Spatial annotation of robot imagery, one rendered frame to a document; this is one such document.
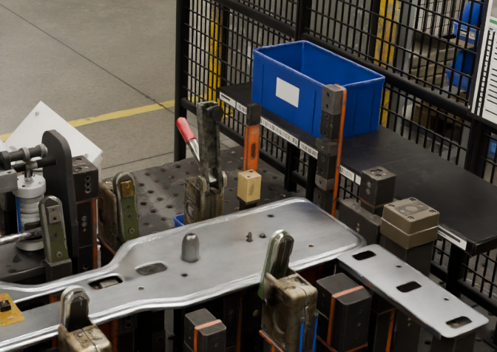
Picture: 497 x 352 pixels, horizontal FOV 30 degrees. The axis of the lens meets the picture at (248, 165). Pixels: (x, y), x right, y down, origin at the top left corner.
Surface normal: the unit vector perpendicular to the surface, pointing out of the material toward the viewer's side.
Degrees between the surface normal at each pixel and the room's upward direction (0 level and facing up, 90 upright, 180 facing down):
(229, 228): 0
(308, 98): 90
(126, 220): 78
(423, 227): 89
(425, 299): 0
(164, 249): 0
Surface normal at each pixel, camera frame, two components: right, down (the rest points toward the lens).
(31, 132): -0.53, -0.52
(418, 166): 0.05, -0.90
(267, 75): -0.83, 0.20
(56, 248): 0.54, 0.18
